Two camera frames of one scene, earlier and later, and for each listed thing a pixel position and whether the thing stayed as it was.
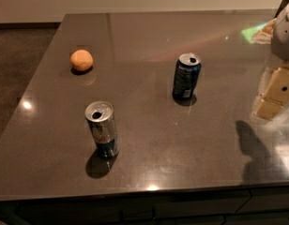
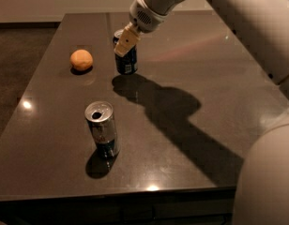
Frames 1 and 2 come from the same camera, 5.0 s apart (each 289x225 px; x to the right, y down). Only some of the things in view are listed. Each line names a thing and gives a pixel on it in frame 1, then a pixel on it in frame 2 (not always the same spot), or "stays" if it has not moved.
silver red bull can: [99, 117] stays
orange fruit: [82, 59] stays
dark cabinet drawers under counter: [270, 204] stays
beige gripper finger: [279, 93] → [128, 40]
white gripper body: [285, 37] → [146, 17]
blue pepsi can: [187, 76] → [128, 64]
